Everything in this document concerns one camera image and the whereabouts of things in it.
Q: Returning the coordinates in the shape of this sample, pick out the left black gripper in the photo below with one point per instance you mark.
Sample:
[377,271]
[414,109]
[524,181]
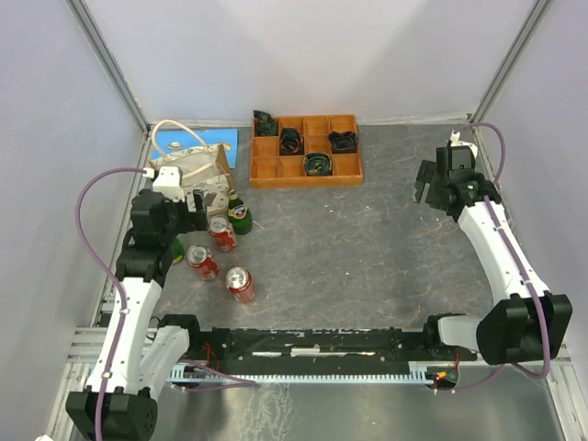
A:
[193,220]

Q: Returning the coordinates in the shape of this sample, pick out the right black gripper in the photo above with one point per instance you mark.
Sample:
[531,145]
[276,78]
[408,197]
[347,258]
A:
[424,176]

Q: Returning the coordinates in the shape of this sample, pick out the canvas tote bag cat print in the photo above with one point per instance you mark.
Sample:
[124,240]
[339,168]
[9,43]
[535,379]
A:
[204,167]

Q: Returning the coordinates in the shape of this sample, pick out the red cola can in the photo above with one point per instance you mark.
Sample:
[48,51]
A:
[201,260]
[240,283]
[222,233]

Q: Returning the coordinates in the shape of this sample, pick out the green glass bottle red label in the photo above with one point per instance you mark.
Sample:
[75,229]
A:
[239,214]

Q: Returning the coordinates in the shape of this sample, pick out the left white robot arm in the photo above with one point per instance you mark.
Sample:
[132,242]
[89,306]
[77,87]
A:
[120,399]

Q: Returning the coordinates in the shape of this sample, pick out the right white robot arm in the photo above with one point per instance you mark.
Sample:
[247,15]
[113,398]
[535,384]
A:
[527,322]

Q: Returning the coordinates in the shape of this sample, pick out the blue patterned cloth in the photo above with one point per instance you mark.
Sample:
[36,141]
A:
[176,140]

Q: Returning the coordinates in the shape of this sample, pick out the orange wooden compartment tray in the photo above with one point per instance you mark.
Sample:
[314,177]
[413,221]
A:
[269,168]

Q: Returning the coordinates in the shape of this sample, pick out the dark rolled fabric item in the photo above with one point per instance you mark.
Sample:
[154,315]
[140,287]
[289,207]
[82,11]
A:
[343,142]
[264,124]
[290,142]
[318,164]

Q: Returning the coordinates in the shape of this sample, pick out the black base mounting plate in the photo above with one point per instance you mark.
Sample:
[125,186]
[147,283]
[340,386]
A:
[306,352]

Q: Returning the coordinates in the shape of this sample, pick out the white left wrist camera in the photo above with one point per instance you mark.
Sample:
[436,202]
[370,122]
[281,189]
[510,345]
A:
[166,180]

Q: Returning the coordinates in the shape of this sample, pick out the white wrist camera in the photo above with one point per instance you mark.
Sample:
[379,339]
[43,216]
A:
[455,141]
[166,180]

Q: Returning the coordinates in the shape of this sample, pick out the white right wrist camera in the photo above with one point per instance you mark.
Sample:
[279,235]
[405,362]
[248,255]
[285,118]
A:
[455,141]

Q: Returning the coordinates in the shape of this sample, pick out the blue toothed cable duct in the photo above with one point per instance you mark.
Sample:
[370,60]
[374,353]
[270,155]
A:
[182,375]

